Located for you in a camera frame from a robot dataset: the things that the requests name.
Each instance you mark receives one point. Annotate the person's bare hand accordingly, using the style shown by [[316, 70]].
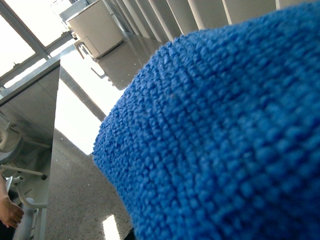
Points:
[[10, 214]]

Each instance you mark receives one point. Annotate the beige appliance on counter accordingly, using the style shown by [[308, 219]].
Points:
[[95, 28]]

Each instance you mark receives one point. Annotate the blue microfiber cloth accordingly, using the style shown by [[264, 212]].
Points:
[[218, 135]]

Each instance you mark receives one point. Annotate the white pleated curtain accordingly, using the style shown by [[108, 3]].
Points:
[[164, 20]]

